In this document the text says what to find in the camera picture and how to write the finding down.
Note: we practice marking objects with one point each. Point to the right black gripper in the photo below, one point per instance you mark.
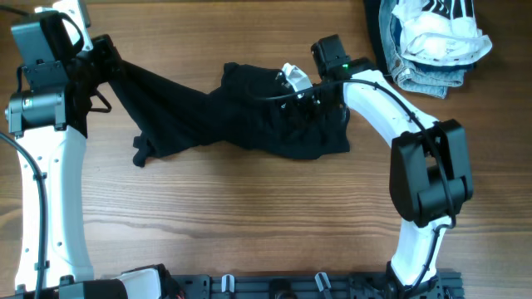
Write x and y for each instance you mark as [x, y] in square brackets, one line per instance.
[303, 116]

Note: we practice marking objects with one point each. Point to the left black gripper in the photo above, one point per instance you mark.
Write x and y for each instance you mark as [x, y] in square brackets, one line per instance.
[105, 48]

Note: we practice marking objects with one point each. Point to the black t-shirt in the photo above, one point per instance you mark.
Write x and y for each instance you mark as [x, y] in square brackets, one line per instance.
[242, 111]

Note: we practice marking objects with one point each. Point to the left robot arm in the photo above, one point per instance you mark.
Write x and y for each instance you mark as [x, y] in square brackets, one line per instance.
[62, 67]

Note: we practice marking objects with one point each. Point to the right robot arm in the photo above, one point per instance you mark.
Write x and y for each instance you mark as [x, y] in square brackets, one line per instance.
[430, 174]

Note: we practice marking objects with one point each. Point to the black folded garment under jeans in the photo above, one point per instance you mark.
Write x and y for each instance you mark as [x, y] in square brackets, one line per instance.
[372, 8]

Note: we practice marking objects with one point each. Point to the folded blue jeans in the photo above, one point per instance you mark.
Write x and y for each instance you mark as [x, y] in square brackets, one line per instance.
[409, 75]

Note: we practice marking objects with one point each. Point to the white printed garment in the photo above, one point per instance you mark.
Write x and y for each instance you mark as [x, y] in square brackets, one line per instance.
[440, 33]

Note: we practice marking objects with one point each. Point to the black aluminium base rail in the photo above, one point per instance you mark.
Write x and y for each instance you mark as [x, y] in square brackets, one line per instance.
[357, 285]

